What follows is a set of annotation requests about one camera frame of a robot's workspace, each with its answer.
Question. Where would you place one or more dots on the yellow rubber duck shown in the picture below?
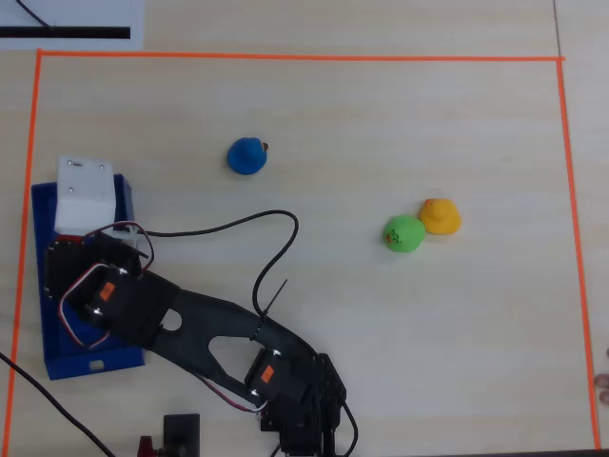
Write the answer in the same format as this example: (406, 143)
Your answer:
(441, 216)

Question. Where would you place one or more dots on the blue plastic box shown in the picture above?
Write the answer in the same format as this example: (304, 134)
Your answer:
(52, 333)

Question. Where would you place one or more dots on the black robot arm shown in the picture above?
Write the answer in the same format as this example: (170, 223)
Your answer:
(200, 314)

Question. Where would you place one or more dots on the person's fingers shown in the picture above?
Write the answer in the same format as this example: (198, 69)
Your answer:
(603, 380)

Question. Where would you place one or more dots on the green rubber duck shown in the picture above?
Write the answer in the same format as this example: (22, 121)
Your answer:
(404, 234)

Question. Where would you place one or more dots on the black zip tie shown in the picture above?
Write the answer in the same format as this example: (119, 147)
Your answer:
(276, 297)

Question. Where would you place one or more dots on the long horizontal orange tape strip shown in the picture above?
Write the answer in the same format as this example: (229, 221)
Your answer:
(304, 57)

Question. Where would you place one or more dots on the orange tape strip beside box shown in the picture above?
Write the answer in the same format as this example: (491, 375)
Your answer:
(23, 190)

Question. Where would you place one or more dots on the white paper sheet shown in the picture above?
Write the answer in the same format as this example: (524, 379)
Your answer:
(71, 12)

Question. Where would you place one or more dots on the blue rubber duck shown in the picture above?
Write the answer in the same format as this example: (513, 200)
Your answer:
(246, 156)

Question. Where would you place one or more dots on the small black box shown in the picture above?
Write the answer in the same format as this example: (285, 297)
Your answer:
(181, 435)

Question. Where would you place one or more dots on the orange tape strip beside hand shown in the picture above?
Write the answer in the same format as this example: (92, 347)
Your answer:
(576, 247)

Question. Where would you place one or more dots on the white camera box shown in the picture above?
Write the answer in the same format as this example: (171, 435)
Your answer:
(85, 195)

